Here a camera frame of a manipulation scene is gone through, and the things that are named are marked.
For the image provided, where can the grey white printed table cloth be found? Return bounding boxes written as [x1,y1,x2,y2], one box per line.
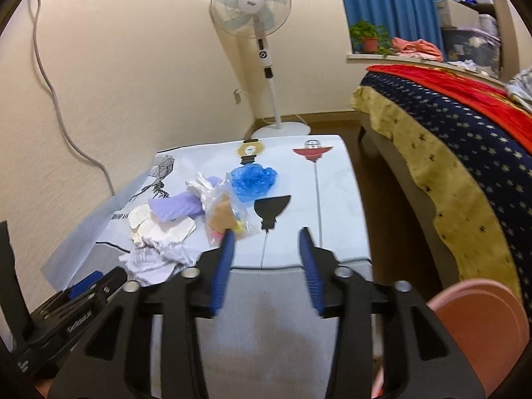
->
[95,135,373,399]

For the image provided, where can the blue curtain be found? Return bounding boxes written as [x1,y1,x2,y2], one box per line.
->
[333,0,464,57]

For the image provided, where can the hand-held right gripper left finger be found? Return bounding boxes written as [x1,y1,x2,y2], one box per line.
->
[50,228,236,399]

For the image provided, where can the bed with starry blanket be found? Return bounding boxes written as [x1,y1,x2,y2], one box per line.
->
[352,70,532,300]

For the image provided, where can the white paper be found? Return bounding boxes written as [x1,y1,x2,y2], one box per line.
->
[120,237,197,287]

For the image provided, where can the pink trash bin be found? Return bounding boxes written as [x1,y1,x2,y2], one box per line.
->
[427,279,530,399]

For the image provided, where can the clear plastic bag brown contents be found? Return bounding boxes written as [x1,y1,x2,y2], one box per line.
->
[205,183,251,244]

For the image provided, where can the grey wall cable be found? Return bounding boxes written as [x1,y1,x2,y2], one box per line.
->
[31,0,116,197]

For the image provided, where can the purple foam sheet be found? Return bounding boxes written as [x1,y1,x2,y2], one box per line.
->
[148,177,205,223]

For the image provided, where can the red blanket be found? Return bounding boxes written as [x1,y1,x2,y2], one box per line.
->
[366,64,532,153]

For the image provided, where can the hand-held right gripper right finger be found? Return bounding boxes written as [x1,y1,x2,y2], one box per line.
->
[299,228,485,399]

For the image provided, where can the striped grey duvet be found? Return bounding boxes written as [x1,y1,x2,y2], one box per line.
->
[506,66,532,111]

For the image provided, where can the pink folded cloth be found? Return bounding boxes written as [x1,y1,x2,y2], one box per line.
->
[391,37,444,61]

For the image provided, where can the clear plastic storage box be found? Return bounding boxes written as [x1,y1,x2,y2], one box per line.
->
[441,27,502,78]

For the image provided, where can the clear blue plastic bag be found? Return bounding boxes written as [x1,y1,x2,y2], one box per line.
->
[185,172,217,211]

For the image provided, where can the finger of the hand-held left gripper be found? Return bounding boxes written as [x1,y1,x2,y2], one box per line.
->
[68,272,104,300]
[89,267,128,302]

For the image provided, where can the white standing fan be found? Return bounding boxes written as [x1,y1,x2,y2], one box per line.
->
[210,0,311,139]

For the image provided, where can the potted green plant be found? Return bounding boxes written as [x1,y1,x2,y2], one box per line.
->
[349,21,394,57]

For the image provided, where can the beige cardboard box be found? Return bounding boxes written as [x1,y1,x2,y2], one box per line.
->
[434,0,481,30]

